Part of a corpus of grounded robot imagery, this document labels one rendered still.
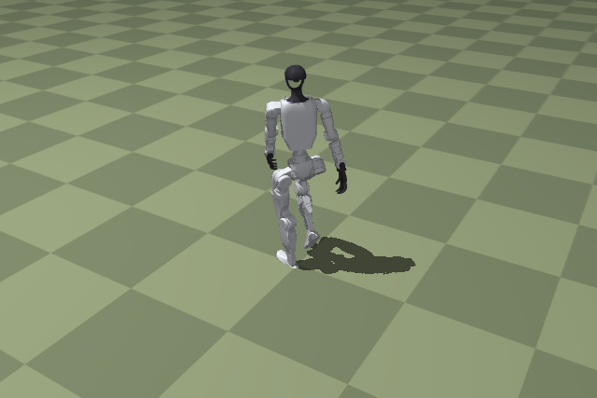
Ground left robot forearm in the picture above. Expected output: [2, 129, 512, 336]
[264, 127, 276, 156]

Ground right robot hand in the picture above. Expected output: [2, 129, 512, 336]
[336, 162, 347, 194]

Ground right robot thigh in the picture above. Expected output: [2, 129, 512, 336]
[293, 155, 326, 196]

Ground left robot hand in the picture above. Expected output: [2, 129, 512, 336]
[265, 153, 277, 170]

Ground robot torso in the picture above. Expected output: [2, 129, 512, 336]
[279, 94, 317, 180]

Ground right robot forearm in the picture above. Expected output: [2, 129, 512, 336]
[329, 129, 346, 169]

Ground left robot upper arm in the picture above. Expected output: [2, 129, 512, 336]
[265, 102, 281, 138]

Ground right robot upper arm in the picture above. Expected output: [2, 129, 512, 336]
[314, 98, 337, 141]

